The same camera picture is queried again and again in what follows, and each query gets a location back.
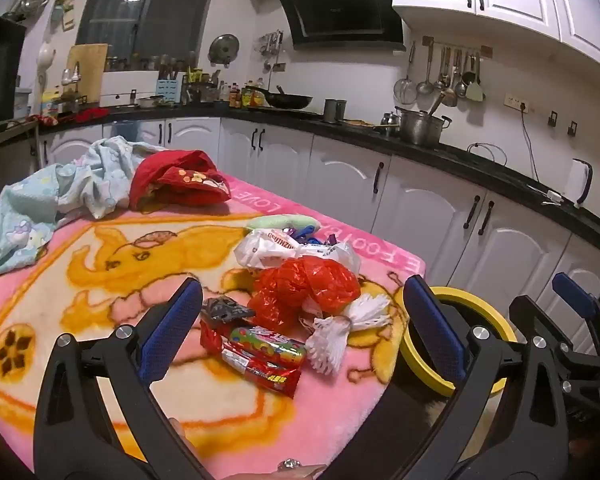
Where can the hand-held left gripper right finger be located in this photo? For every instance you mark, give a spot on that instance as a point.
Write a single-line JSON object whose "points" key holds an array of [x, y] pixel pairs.
{"points": [[432, 325]]}

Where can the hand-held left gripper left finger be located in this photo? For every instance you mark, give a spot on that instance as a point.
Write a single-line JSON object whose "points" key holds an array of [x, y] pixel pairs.
{"points": [[172, 320]]}

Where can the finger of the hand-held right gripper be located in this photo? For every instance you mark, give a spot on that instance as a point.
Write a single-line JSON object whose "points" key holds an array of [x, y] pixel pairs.
{"points": [[575, 295], [540, 325]]}

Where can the dark grey wrapper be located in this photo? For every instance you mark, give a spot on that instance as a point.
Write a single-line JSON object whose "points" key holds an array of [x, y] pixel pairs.
{"points": [[225, 310]]}

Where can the white pleated paper liner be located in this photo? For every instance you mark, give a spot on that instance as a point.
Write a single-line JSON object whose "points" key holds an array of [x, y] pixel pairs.
{"points": [[372, 312], [327, 347]]}

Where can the white plastic bag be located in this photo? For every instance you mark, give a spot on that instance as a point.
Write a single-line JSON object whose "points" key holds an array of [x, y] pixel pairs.
{"points": [[260, 252]]}

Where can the red plastic bag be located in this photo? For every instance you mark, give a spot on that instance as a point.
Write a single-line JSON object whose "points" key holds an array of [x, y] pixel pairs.
{"points": [[290, 285]]}

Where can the purple foil wrapper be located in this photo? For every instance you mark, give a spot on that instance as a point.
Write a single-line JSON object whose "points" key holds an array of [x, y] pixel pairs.
{"points": [[331, 244]]}

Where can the person's left hand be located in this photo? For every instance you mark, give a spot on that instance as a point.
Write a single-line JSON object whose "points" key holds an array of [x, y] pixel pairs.
{"points": [[300, 472]]}

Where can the pink printed blanket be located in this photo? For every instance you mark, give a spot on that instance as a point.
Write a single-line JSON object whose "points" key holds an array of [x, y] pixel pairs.
{"points": [[190, 410]]}

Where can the rainbow candy packet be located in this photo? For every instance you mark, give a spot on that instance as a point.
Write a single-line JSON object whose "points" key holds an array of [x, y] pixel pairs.
{"points": [[265, 344]]}

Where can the white black-edged appliance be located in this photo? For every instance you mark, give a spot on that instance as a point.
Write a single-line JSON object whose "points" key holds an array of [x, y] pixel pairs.
{"points": [[577, 180]]}

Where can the red snack wrapper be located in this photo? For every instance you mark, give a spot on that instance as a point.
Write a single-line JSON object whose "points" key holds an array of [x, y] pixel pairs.
{"points": [[275, 384]]}

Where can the red embroidered cloth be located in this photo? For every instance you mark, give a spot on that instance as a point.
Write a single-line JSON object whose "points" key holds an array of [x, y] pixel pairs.
{"points": [[180, 180]]}

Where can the light green plush cloth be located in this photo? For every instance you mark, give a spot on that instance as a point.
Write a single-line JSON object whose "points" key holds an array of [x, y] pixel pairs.
{"points": [[275, 222]]}

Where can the black kitchen countertop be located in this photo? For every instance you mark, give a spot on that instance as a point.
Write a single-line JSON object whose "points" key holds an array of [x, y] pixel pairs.
{"points": [[480, 165]]}

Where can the white lower cabinets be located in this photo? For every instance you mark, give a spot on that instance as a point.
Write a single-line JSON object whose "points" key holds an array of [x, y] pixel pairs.
{"points": [[340, 180]]}

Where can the light blue printed cloth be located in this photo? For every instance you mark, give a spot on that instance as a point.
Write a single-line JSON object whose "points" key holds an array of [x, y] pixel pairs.
{"points": [[30, 210]]}

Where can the large steel pot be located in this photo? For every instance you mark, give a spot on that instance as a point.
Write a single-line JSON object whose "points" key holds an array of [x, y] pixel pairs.
{"points": [[422, 130]]}

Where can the small steel kettle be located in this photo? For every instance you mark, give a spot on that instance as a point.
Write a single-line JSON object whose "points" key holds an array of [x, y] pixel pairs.
{"points": [[390, 121]]}

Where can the red dish cloth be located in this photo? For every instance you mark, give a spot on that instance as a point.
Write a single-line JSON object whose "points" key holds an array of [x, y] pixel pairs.
{"points": [[90, 114]]}

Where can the blue knife block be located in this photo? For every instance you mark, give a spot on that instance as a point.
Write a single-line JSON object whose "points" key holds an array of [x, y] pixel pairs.
{"points": [[169, 91]]}

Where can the metal cup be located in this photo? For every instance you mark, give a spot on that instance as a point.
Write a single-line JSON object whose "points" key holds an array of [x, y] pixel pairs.
{"points": [[334, 111]]}

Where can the row of condiment bottles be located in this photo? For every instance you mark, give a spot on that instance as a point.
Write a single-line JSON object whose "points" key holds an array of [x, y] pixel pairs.
{"points": [[245, 96]]}

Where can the row of hanging kitchen utensils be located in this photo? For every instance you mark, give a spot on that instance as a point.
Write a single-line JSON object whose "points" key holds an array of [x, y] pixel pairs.
{"points": [[425, 85]]}

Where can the black wok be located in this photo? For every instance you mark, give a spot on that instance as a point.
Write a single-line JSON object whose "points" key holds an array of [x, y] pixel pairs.
{"points": [[290, 100]]}

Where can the row of windowsill jars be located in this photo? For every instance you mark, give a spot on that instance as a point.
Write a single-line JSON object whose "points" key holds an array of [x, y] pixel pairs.
{"points": [[155, 62]]}

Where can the chrome faucet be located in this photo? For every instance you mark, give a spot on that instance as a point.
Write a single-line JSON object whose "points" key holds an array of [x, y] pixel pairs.
{"points": [[70, 77]]}

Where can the wooden cutting board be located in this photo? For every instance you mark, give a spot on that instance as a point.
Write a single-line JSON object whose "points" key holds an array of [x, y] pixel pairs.
{"points": [[87, 70]]}

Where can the steel pot lid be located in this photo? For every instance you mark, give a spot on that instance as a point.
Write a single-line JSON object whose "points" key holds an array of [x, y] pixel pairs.
{"points": [[223, 49]]}

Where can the white plastic ladle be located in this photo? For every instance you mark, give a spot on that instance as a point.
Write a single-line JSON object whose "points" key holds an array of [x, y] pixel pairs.
{"points": [[45, 65]]}

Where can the black microwave oven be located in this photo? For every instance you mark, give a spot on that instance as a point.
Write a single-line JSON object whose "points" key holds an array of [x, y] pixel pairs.
{"points": [[0, 70]]}

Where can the dark kitchen window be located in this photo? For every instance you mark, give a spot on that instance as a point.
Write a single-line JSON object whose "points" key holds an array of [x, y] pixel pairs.
{"points": [[145, 10]]}

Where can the black range hood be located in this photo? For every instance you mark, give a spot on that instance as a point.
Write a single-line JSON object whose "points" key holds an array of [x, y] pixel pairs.
{"points": [[340, 5]]}

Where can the stacked steel bowls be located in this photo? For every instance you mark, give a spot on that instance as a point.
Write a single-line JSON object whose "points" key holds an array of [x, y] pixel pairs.
{"points": [[32, 0]]}

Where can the black wall hook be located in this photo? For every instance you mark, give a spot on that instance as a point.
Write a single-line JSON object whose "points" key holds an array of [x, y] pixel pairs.
{"points": [[573, 128], [553, 118]]}

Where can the white wall socket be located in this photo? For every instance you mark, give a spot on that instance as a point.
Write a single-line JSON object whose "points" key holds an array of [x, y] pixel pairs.
{"points": [[515, 101]]}

